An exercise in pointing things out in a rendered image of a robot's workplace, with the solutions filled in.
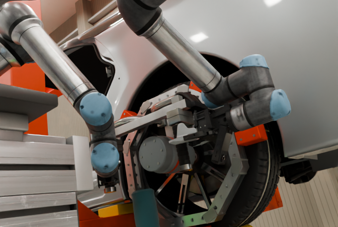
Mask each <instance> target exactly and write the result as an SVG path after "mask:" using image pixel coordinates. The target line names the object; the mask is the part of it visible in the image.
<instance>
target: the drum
mask: <svg viewBox="0 0 338 227"><path fill-rule="evenodd" d="M172 139H174V137H168V136H151V137H148V138H147V139H145V140H144V141H143V143H142V144H141V146H140V149H139V160H140V163H141V165H142V166H143V168H144V169H146V170H147V171H150V172H155V173H160V174H161V173H163V174H167V173H171V174H173V173H183V172H179V166H180V165H179V160H178V154H177V148H176V145H174V144H171V143H169V141H170V140H172ZM186 143H187V147H188V152H189V157H190V162H191V164H192V165H193V163H194V161H195V151H194V149H193V147H192V146H189V143H188V142H186Z"/></svg>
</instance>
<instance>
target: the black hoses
mask: <svg viewBox="0 0 338 227"><path fill-rule="evenodd" d="M175 95H180V96H182V97H183V99H187V100H190V103H191V109H193V110H197V111H203V110H205V109H208V107H207V106H206V105H205V104H203V103H202V102H201V101H200V100H199V99H198V98H197V97H196V96H195V95H192V94H191V93H189V92H178V93H176V94H175Z"/></svg>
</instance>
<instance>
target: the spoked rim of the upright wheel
mask: <svg viewBox="0 0 338 227"><path fill-rule="evenodd" d="M188 111H191V112H192V114H195V113H198V112H200V111H197V110H193V109H188ZM193 118H194V115H193ZM151 136H166V132H165V127H158V126H157V124H151V125H149V127H148V129H147V131H146V133H145V136H144V139H143V141H144V140H145V139H147V138H148V137H151ZM193 149H196V150H197V151H198V152H199V154H200V159H199V161H198V162H197V163H196V164H193V171H186V172H183V173H182V174H183V176H182V182H181V189H180V188H179V186H178V184H177V182H176V180H175V177H176V176H177V175H178V173H173V174H171V175H170V176H169V177H167V176H166V174H163V173H161V174H160V173H155V172H150V171H147V170H146V169H144V168H143V166H142V165H141V170H142V175H143V179H144V182H145V185H146V188H147V189H149V188H151V189H153V190H154V196H155V200H156V201H157V202H158V203H159V204H160V205H161V206H162V207H163V208H164V209H165V210H167V211H168V212H169V213H170V214H171V215H173V216H175V217H180V216H185V215H190V214H195V213H200V212H205V211H208V210H209V208H210V206H211V204H212V202H211V200H210V197H209V195H208V192H207V190H206V188H205V185H204V183H203V180H202V178H201V174H202V173H204V172H206V173H208V174H210V175H211V176H213V177H214V178H216V179H217V180H219V181H220V182H223V181H224V179H223V178H222V177H224V178H225V177H226V175H227V174H226V173H224V172H222V171H221V170H219V169H217V168H216V167H214V166H213V165H211V164H210V161H211V155H213V152H214V150H209V147H208V146H207V143H205V144H202V145H198V146H195V147H193ZM213 171H215V172H216V173H218V174H219V175H221V176H222V177H220V176H219V175H217V174H215V173H214V172H213ZM191 176H195V178H196V181H197V183H198V186H199V188H200V191H201V193H202V196H203V198H204V201H205V203H206V206H207V209H205V208H202V207H200V206H198V205H196V204H194V203H193V202H192V201H191V200H189V199H188V196H189V188H190V182H191ZM177 203H182V204H183V205H182V206H177Z"/></svg>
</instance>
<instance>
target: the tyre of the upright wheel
mask: <svg viewBox="0 0 338 227"><path fill-rule="evenodd" d="M190 82H191V81H188V82H183V83H179V84H177V85H174V86H172V87H170V88H168V89H166V90H165V91H163V93H165V92H167V91H170V90H172V89H174V88H176V87H178V86H181V85H183V84H185V85H187V86H189V85H190ZM163 93H160V94H159V95H161V94H163ZM243 98H244V99H245V100H244V99H243ZM246 101H249V99H248V98H246V97H244V96H243V97H241V98H238V99H236V100H234V101H232V102H229V104H232V105H233V106H236V105H239V104H241V103H244V102H246ZM264 128H265V131H266V134H267V138H268V143H269V149H270V172H269V178H268V171H269V149H268V143H267V140H265V141H261V142H258V143H255V144H251V145H248V146H244V149H245V153H246V157H247V159H248V164H249V169H248V171H247V174H246V175H245V177H244V179H243V180H242V182H241V184H240V186H239V188H238V190H237V192H236V194H235V196H234V198H233V200H232V201H231V203H230V205H229V207H228V209H227V211H226V214H225V215H224V217H223V219H222V220H220V221H216V222H212V223H209V224H206V223H205V224H200V225H196V227H201V226H206V225H211V226H212V227H238V226H239V227H240V226H243V225H247V224H249V223H251V222H252V221H253V220H255V219H256V218H257V217H258V216H260V215H261V214H262V212H263V211H264V210H265V209H266V207H267V206H268V205H269V202H270V201H271V200H272V197H273V196H274V194H275V192H276V190H275V189H277V186H278V185H277V184H278V183H279V178H280V177H279V175H280V172H281V170H280V168H281V163H280V162H281V157H280V155H281V152H280V151H279V150H280V146H278V144H279V142H278V140H277V135H276V133H275V130H274V128H273V127H272V124H271V122H268V123H265V124H264ZM267 178H268V182H267ZM266 182H267V186H266ZM265 186H266V189H265ZM264 189H265V192H264ZM263 192H264V194H263ZM262 194H263V197H262ZM261 197H262V199H261ZM260 199H261V201H260ZM259 201H260V203H259ZM258 203H259V204H258ZM257 204H258V206H257ZM256 206H257V208H256ZM255 208H256V209H255ZM254 209H255V211H254ZM253 211H254V212H253ZM252 212H253V213H252ZM251 213H252V214H251ZM250 214H251V216H250ZM249 216H250V217H249ZM248 217H249V218H248ZM244 221H245V222H244ZM243 222H244V223H243ZM240 224H241V225H240Z"/></svg>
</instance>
